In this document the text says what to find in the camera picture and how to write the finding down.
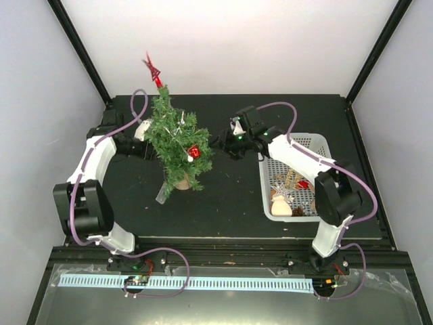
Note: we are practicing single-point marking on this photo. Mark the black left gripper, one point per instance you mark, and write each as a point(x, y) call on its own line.
point(149, 154)

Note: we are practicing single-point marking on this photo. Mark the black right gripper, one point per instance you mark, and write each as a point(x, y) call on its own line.
point(224, 138)

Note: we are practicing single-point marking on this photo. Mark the small green christmas tree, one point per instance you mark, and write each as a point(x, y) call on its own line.
point(172, 133)

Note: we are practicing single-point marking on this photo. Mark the red glitter star ornament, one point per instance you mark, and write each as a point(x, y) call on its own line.
point(155, 73)

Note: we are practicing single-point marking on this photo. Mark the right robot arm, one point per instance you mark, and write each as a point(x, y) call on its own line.
point(336, 199)

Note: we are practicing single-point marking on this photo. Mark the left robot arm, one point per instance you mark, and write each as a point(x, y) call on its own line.
point(83, 207)

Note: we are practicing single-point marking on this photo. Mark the brown tree base pot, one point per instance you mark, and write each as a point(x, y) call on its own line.
point(184, 184)

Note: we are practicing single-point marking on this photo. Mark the silver star ornament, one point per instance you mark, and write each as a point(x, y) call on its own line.
point(279, 190)

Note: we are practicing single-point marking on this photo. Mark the wooden snowman ornament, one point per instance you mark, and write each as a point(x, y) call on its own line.
point(281, 208)

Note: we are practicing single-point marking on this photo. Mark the white perforated plastic basket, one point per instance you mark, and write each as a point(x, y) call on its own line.
point(275, 175)

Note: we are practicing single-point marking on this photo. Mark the brown pine cone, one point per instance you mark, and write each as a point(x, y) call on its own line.
point(298, 212)

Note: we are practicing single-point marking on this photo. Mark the burlap bow ornament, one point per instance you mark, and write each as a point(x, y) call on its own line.
point(313, 204)

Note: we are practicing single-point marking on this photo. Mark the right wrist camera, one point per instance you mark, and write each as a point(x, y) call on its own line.
point(236, 127)

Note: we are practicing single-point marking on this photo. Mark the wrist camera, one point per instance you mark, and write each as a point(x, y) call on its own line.
point(236, 127)
point(142, 128)

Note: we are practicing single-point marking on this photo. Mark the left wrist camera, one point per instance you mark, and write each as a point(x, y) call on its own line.
point(142, 128)

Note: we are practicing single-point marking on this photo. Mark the white slotted cable duct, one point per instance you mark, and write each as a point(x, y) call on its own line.
point(290, 285)

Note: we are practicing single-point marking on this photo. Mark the black corner frame post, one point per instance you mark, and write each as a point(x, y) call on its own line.
point(68, 27)

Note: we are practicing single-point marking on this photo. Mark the right black corner post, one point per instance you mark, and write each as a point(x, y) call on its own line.
point(377, 50)

